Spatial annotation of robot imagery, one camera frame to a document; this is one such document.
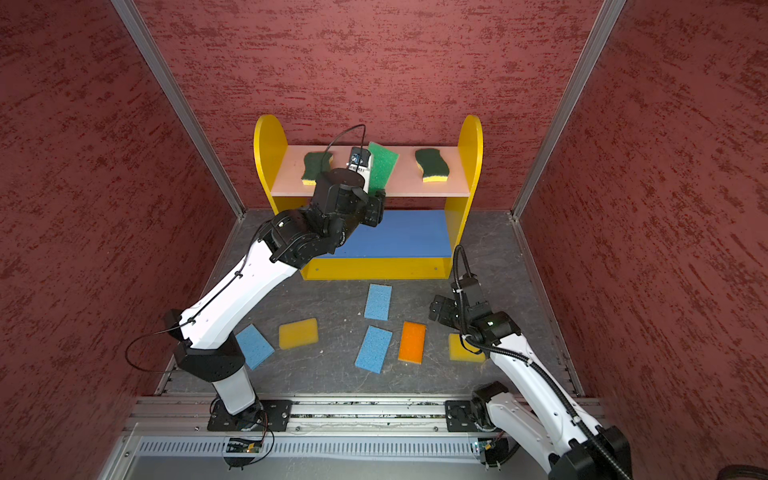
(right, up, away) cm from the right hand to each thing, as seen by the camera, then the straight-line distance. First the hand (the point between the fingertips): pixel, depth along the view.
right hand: (442, 316), depth 81 cm
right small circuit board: (+9, -30, -9) cm, 32 cm away
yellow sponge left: (-42, -7, +6) cm, 43 cm away
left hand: (-19, +32, -17) cm, 41 cm away
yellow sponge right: (+5, -11, +2) cm, 12 cm away
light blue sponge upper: (-19, +1, +13) cm, 23 cm away
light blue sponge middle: (-19, -11, +4) cm, 22 cm away
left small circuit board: (-51, -30, -9) cm, 60 cm away
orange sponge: (-8, -9, +4) cm, 13 cm away
